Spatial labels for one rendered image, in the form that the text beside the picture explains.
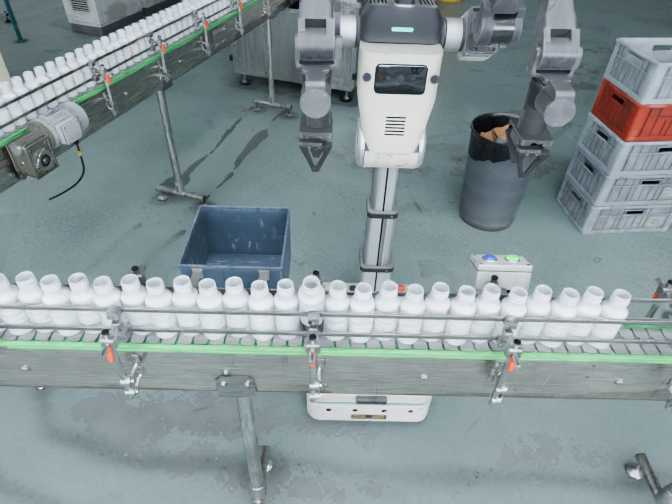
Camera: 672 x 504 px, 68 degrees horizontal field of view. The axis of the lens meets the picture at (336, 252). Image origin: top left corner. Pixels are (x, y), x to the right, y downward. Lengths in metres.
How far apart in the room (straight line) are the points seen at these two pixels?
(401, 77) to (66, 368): 1.16
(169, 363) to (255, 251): 0.69
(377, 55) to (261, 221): 0.70
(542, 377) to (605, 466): 1.12
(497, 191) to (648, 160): 0.87
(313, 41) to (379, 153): 0.67
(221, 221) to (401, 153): 0.67
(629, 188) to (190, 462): 2.86
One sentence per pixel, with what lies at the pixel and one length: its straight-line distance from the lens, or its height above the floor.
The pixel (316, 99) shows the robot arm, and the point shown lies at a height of 1.58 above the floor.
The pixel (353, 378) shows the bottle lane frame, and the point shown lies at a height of 0.89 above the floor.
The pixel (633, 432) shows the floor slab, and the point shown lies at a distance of 2.63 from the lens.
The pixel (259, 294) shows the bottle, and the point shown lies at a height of 1.15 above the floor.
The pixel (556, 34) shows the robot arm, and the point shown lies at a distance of 1.10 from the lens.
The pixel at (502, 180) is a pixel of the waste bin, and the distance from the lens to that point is 3.11.
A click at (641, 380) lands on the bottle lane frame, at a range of 1.52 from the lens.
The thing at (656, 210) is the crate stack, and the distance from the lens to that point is 3.76.
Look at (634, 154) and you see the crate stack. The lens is 3.36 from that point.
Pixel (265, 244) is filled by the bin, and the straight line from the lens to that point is 1.84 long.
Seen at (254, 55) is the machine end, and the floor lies 0.32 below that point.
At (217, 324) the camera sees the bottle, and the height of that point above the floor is 1.06.
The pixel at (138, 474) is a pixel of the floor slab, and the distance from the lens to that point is 2.27.
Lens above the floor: 1.95
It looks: 41 degrees down
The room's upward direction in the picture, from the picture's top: 2 degrees clockwise
